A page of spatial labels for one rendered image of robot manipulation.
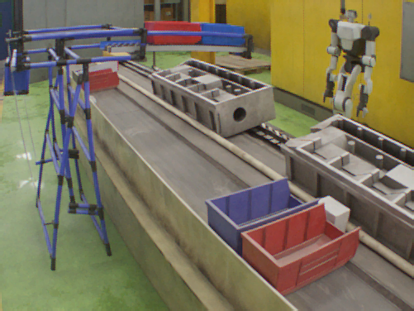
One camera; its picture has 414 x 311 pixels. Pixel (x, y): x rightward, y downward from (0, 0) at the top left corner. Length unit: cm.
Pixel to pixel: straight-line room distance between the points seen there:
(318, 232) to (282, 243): 16
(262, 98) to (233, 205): 99
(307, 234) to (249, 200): 24
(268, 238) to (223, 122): 104
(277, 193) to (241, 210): 15
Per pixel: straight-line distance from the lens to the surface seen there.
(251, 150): 202
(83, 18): 834
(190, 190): 164
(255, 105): 219
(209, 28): 237
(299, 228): 126
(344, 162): 151
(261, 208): 141
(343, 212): 135
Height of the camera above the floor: 153
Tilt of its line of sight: 24 degrees down
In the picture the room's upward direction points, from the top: 1 degrees counter-clockwise
